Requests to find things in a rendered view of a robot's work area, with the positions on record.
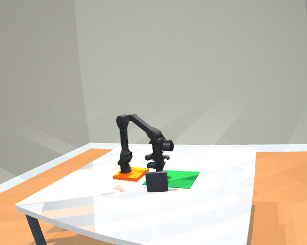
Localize black computer fan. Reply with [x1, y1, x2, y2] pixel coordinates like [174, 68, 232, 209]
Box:
[145, 171, 169, 192]

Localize green circuit board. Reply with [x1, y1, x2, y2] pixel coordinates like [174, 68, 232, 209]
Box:
[163, 170, 200, 189]

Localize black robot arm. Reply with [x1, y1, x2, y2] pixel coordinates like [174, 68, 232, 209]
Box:
[116, 114, 174, 174]

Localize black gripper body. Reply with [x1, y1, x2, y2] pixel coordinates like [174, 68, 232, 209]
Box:
[146, 151, 170, 169]

